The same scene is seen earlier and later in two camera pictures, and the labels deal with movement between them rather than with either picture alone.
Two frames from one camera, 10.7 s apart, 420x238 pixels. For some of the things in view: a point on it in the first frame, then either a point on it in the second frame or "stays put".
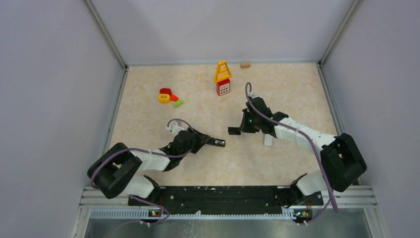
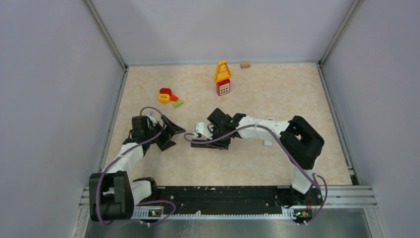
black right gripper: x=244 y=127 → x=213 y=129
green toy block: x=180 y=102 stays put
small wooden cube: x=245 y=65 stays put
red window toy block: x=223 y=87 stays put
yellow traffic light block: x=164 y=98 stays put
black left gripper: x=200 y=140 → x=172 y=129
